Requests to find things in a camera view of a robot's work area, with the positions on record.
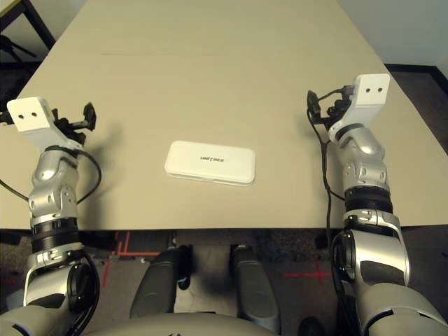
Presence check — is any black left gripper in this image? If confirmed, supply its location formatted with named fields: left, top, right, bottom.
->
left=0, top=101, right=97, bottom=146

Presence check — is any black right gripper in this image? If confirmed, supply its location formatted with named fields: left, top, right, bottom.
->
left=307, top=87, right=354, bottom=123

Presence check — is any white plastic pencil case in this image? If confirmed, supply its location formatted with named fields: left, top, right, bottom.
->
left=163, top=139, right=256, bottom=188

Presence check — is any black tripod stand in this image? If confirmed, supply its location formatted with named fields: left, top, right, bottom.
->
left=0, top=34, right=38, bottom=62

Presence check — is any red floor tape cross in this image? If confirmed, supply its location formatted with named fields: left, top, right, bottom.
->
left=283, top=258, right=325, bottom=281

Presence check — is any grey right robot leg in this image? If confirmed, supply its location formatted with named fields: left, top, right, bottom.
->
left=229, top=243, right=281, bottom=333

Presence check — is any grey robot leg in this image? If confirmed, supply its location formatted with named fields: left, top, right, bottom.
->
left=129, top=244, right=192, bottom=321
left=229, top=243, right=281, bottom=333

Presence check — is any grey left robot leg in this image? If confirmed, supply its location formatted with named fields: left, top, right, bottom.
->
left=129, top=244, right=192, bottom=321

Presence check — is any small black shoe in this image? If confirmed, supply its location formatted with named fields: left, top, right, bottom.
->
left=300, top=316, right=330, bottom=336

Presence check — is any grey robot torso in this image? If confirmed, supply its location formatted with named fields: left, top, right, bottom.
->
left=90, top=311, right=277, bottom=336

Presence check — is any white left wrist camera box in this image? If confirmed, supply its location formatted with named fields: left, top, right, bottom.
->
left=6, top=97, right=85, bottom=152

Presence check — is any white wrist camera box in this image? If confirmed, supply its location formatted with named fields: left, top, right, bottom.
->
left=6, top=97, right=85, bottom=152
left=328, top=73, right=391, bottom=136

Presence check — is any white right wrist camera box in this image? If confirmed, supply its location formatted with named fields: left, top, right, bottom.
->
left=328, top=73, right=391, bottom=136

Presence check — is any black metal table frame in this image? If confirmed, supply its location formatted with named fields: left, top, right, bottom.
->
left=0, top=0, right=57, bottom=46

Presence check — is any black strap with cyan tip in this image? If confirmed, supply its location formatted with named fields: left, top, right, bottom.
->
left=176, top=244, right=193, bottom=290

